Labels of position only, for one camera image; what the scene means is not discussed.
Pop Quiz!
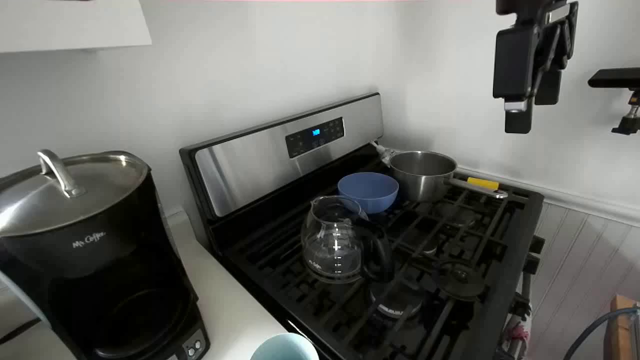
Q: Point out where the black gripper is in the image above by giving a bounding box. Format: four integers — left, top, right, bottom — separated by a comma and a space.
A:
493, 0, 581, 136

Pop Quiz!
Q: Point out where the blue-grey cable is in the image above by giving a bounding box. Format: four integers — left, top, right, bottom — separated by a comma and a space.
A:
563, 306, 640, 360

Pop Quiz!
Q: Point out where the black clamp mount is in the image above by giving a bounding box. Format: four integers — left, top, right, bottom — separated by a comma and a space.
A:
587, 67, 640, 138

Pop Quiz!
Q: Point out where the glass coffee carafe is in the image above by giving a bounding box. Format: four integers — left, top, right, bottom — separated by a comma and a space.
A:
299, 194, 396, 288

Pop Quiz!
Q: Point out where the black Mr Coffee maker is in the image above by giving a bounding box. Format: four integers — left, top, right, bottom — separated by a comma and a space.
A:
0, 150, 212, 360

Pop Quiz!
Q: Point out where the blue bowl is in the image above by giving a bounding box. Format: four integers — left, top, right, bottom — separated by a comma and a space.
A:
336, 171, 403, 216

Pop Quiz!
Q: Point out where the steel pot lid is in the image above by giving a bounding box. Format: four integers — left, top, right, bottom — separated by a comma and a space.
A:
0, 148, 151, 241

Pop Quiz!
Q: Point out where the steel saucepan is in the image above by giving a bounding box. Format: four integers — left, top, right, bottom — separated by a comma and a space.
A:
370, 141, 513, 205

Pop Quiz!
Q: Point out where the patterned dish towel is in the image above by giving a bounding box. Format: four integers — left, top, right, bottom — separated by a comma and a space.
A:
499, 313, 536, 360

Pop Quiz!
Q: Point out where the yellow block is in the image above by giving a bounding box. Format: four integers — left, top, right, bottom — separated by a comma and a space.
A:
465, 175, 502, 194

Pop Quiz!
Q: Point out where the wooden board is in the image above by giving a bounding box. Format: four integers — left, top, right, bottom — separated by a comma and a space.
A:
604, 295, 640, 360

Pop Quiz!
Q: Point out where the white wall cabinet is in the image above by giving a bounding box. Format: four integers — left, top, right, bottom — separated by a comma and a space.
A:
0, 0, 154, 56

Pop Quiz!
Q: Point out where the light teal cup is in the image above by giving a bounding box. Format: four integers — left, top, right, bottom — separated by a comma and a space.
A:
248, 332, 320, 360

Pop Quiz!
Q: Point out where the black steel gas stove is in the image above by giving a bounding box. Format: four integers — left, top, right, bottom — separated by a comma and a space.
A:
179, 91, 549, 360

